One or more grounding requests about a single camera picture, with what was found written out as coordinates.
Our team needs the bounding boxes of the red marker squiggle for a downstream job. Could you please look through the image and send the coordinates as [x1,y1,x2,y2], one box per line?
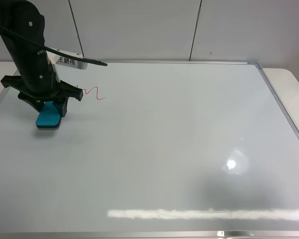
[81,86,107,101]

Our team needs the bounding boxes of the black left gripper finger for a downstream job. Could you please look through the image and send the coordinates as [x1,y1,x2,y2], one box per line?
[17,93,45,113]
[53,98,68,117]

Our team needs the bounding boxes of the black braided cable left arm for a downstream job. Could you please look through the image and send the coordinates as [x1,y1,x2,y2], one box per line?
[0,19,108,67]

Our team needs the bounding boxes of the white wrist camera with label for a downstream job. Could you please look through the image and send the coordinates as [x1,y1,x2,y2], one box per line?
[47,49,87,82]

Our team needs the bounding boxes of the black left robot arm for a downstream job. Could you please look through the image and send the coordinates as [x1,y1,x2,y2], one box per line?
[0,0,83,117]

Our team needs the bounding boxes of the blue whiteboard eraser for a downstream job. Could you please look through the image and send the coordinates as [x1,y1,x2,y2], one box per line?
[35,102,62,130]

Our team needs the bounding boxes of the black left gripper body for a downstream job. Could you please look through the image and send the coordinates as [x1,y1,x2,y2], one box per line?
[0,72,83,101]

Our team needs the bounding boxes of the white whiteboard with aluminium frame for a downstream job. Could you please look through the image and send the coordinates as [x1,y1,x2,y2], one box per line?
[0,62,299,239]

